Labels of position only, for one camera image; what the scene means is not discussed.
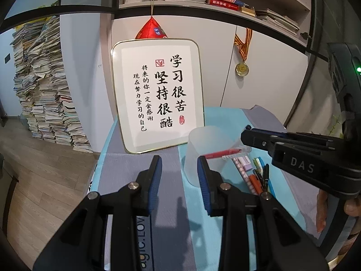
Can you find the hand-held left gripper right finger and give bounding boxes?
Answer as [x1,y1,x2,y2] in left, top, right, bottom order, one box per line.
[197,155,329,271]

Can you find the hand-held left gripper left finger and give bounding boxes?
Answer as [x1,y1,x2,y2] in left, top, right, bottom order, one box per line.
[32,155,163,271]

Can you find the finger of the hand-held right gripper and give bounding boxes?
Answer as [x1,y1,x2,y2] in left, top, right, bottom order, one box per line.
[241,129,345,154]
[245,125,288,135]

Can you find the red pen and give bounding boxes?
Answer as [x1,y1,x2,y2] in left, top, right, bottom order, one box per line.
[204,147,252,160]

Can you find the translucent plastic pen cup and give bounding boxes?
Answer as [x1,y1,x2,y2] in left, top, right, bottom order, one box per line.
[184,126,250,187]

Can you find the black marker pen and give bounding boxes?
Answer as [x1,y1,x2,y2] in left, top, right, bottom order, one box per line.
[262,164,270,194]

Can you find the blue pen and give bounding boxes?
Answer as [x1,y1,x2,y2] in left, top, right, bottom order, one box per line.
[259,157,276,199]

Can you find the person's right hand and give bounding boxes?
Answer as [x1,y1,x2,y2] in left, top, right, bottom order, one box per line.
[315,189,361,233]

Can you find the cyan grey table mat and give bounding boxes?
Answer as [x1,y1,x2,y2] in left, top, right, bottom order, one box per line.
[87,105,330,271]

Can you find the white purple correction tape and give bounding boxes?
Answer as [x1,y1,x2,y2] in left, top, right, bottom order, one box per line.
[234,156,252,172]

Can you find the pink striped ruler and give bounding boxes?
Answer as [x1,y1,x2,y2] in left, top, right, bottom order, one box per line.
[238,166,257,195]

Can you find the orange marker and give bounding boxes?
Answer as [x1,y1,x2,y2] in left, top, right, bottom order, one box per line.
[248,173,265,196]

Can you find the green plant leaves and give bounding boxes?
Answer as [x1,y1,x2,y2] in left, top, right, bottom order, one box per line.
[329,114,346,136]

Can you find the gold medal with striped ribbon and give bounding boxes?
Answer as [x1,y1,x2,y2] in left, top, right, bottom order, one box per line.
[234,28,253,77]

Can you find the white bookshelf cabinet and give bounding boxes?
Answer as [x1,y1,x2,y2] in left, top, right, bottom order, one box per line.
[111,0,313,127]

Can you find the stack of worn booklets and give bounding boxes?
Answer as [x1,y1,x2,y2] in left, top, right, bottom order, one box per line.
[255,8,300,36]

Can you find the gold framed calligraphy board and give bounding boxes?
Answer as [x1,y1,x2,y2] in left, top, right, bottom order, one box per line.
[111,38,205,154]

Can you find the red books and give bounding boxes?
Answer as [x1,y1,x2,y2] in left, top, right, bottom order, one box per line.
[207,0,249,7]

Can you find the tall pile of papers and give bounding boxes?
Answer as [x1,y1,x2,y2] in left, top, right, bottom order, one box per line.
[11,15,93,154]

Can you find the red hanging ornament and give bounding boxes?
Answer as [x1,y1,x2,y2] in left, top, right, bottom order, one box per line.
[135,0,169,39]

